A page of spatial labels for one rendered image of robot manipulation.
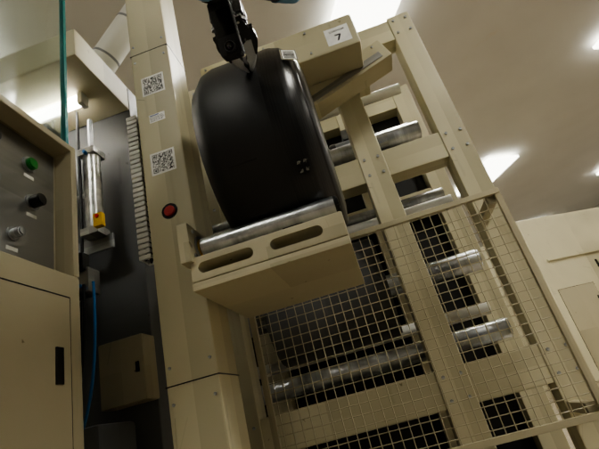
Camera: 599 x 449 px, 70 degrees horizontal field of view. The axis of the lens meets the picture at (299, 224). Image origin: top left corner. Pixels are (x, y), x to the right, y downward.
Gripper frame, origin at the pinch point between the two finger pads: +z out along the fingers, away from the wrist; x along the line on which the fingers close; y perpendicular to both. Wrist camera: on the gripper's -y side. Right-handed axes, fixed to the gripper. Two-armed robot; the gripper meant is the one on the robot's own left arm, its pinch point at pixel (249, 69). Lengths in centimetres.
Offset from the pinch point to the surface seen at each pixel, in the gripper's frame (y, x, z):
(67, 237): -23, 54, 9
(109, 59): 88, 67, 42
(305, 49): 50, -15, 41
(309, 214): -32.8, -3.7, 15.7
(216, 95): -3.5, 9.1, 0.8
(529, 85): 288, -288, 409
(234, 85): -2.2, 4.3, 0.8
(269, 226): -32.9, 5.9, 15.7
